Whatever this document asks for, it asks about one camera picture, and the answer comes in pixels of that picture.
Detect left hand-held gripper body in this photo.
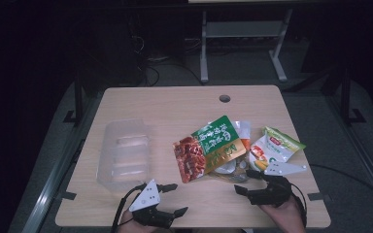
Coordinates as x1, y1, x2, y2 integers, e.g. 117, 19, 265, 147
128, 179, 177, 229

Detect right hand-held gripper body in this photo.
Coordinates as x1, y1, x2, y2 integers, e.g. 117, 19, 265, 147
246, 161, 308, 209

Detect white and orange packet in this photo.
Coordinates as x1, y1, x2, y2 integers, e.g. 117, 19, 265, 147
207, 119, 253, 183

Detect white and green corn packet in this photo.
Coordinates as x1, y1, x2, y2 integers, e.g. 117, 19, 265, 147
248, 125, 307, 173

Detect clear plastic container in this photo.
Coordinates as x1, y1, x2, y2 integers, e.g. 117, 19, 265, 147
95, 117, 152, 196

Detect green and orange meat packet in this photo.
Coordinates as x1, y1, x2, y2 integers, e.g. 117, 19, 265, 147
172, 115, 248, 184

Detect person's right hand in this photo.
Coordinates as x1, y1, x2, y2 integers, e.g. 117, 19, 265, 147
259, 195, 307, 233

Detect person's left hand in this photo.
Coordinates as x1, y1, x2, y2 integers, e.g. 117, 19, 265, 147
118, 210, 159, 233

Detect black tape strip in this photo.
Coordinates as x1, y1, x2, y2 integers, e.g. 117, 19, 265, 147
307, 191, 332, 203
60, 190, 78, 201

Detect black metal stand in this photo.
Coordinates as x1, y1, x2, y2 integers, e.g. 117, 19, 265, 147
62, 69, 85, 127
320, 62, 367, 126

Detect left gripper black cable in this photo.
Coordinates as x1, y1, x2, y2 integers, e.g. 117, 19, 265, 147
110, 183, 149, 233

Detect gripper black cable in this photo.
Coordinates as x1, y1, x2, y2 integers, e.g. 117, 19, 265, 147
110, 183, 149, 233
289, 163, 373, 225

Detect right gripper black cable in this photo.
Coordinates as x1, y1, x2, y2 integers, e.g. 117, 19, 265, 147
289, 163, 373, 225

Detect silver metal rail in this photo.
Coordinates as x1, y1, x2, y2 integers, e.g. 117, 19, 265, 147
323, 95, 373, 203
20, 91, 106, 233

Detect black floor cables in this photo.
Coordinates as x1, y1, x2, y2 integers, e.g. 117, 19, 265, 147
129, 18, 206, 87

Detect white metal desk frame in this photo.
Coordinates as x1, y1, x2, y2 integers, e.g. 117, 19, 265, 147
199, 8, 293, 83

